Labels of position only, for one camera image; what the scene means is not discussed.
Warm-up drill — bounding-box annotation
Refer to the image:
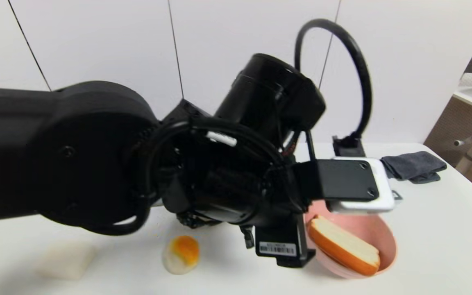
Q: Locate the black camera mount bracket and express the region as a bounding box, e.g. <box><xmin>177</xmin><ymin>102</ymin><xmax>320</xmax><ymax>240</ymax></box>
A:
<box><xmin>293</xmin><ymin>159</ymin><xmax>380</xmax><ymax>202</ymax></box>

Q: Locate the white square cake block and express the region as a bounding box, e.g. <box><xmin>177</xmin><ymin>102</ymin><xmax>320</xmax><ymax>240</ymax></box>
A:
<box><xmin>35</xmin><ymin>242</ymin><xmax>96</xmax><ymax>281</ymax></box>

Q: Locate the round orange white bun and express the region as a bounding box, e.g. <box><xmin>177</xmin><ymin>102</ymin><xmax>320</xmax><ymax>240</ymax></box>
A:
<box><xmin>162</xmin><ymin>235</ymin><xmax>200</xmax><ymax>275</ymax></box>

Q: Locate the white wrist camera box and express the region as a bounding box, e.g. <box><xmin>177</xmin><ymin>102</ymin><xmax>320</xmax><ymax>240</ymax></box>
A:
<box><xmin>328</xmin><ymin>157</ymin><xmax>396</xmax><ymax>214</ymax></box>

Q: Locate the pink bowl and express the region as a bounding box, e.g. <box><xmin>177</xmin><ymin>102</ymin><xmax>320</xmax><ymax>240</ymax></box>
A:
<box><xmin>304</xmin><ymin>200</ymin><xmax>397</xmax><ymax>280</ymax></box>

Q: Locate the black looped cable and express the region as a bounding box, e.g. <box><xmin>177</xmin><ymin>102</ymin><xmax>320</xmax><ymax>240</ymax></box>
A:
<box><xmin>294</xmin><ymin>18</ymin><xmax>373</xmax><ymax>158</ymax></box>

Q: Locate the folded dark grey cloth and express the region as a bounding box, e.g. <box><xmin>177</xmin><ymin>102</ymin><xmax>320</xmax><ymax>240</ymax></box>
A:
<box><xmin>380</xmin><ymin>151</ymin><xmax>447</xmax><ymax>184</ymax></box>

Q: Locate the white toast bread slice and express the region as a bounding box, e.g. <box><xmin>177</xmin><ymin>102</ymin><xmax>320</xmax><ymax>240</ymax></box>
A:
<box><xmin>308</xmin><ymin>215</ymin><xmax>381</xmax><ymax>276</ymax></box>

